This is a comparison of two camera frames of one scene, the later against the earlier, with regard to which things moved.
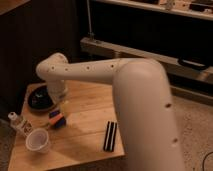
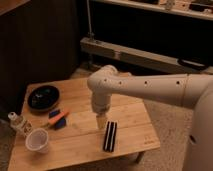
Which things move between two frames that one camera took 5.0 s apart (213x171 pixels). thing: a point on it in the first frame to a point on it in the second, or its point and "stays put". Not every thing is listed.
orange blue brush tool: (57, 119) stays put
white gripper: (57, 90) to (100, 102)
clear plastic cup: (38, 140) stays put
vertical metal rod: (91, 33) stays put
